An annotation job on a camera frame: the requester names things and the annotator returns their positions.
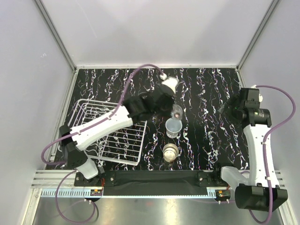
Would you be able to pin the clear glass tumbler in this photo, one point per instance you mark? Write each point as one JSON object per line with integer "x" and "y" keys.
{"x": 177, "y": 112}

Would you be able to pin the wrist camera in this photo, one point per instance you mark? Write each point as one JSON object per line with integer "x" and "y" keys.
{"x": 254, "y": 94}
{"x": 170, "y": 82}

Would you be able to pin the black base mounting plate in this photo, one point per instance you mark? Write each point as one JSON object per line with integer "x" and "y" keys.
{"x": 152, "y": 183}

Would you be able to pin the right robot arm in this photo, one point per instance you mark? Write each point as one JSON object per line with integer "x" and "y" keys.
{"x": 261, "y": 190}

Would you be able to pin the light blue plastic cup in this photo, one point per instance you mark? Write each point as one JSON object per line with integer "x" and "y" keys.
{"x": 173, "y": 127}

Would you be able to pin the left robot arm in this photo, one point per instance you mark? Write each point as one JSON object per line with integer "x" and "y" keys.
{"x": 74, "y": 140}

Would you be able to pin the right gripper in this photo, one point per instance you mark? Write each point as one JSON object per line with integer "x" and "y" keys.
{"x": 232, "y": 101}

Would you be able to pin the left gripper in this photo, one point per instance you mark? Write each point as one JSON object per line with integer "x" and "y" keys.
{"x": 171, "y": 102}

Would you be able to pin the white wire dish rack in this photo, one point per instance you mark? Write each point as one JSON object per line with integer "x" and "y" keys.
{"x": 123, "y": 146}

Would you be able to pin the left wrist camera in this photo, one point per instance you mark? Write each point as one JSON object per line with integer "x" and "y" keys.
{"x": 170, "y": 82}

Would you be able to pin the steel metal cup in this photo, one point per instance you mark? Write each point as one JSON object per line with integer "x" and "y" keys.
{"x": 170, "y": 152}

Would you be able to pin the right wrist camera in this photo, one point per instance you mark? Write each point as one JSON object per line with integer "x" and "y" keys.
{"x": 254, "y": 94}

